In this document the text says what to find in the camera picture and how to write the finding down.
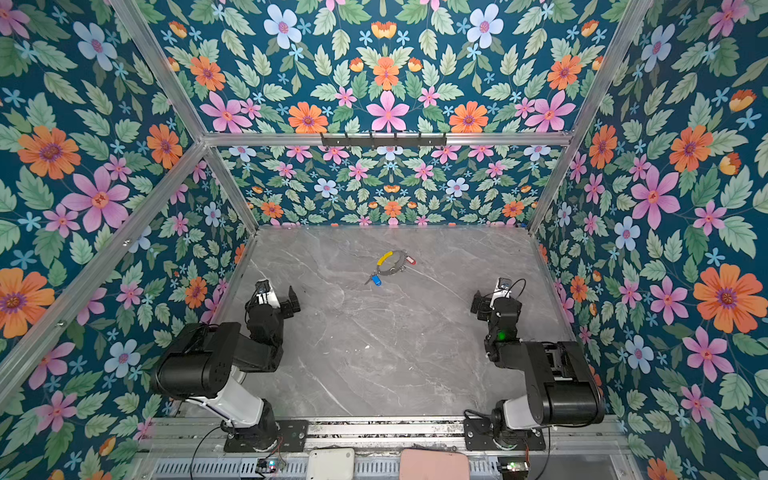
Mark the silver metal keyring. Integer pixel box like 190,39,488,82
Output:
376,250,408,276

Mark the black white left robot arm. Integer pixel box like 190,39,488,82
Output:
151,278,301,451

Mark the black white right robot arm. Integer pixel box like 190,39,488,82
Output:
463,277,605,451

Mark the small green circuit board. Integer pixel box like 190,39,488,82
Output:
256,458,287,475

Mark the right small circuit board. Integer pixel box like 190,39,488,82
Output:
497,457,530,480

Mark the white plastic box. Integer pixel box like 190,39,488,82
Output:
306,448,355,480

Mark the pink plastic box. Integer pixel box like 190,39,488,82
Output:
399,449,470,480

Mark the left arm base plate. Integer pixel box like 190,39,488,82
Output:
223,420,309,453

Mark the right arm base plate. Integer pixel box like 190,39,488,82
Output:
462,417,547,452

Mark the black wall hook rack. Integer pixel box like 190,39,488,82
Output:
320,133,448,148

